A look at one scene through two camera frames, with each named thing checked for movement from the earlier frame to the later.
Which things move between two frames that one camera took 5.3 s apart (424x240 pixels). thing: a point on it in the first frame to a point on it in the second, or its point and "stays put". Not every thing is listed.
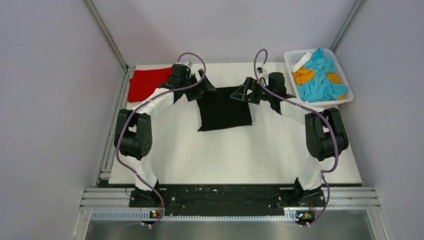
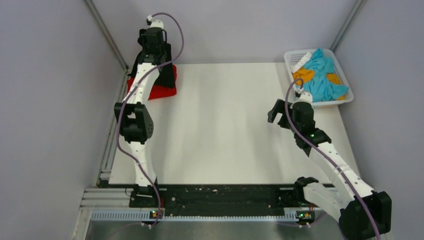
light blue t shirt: (319, 89) stays put
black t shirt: (218, 110) to (165, 78)
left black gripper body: (190, 81) to (144, 43)
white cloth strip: (302, 61) stays put
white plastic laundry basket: (293, 58) stays put
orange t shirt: (303, 75) stays put
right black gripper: (250, 84) to (279, 107)
